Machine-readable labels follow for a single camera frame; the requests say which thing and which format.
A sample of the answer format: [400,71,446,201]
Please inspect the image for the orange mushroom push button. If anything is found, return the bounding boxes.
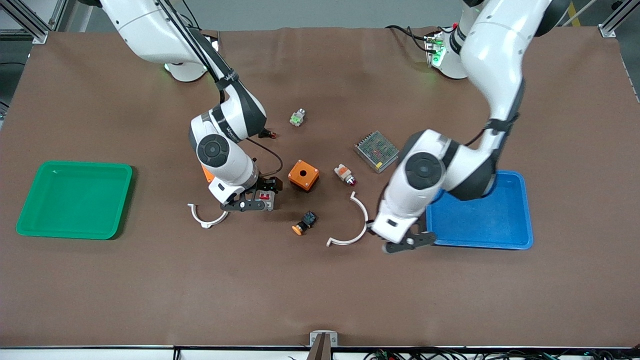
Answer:
[292,210,318,236]

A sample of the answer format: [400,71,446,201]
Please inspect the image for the small white pipe clamp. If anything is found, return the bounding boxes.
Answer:
[187,202,231,229]

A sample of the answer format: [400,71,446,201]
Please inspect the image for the blue plastic tray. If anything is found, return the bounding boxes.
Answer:
[425,170,534,250]

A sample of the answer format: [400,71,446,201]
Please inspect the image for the large white arc clamp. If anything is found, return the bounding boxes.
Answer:
[326,191,371,248]

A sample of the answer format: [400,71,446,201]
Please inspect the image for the red indicator lamp orange body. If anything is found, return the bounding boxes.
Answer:
[334,163,357,187]

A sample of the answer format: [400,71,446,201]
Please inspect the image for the silver mesh power supply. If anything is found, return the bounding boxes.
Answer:
[354,130,400,174]

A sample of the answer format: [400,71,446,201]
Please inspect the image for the brown table mat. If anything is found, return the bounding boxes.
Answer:
[0,26,640,348]

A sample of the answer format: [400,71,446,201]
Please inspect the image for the green plastic tray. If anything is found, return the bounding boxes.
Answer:
[15,160,134,241]

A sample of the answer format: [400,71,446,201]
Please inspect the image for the black cable bundle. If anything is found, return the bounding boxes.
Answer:
[362,347,640,360]

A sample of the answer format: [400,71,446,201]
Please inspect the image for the grey metal bracket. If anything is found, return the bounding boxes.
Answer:
[309,330,339,347]

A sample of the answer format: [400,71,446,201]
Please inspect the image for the black arm base cables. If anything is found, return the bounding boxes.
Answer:
[385,24,434,54]

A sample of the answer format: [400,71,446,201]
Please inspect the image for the aluminium frame profile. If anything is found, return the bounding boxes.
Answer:
[599,0,640,39]
[0,0,50,45]
[49,0,69,32]

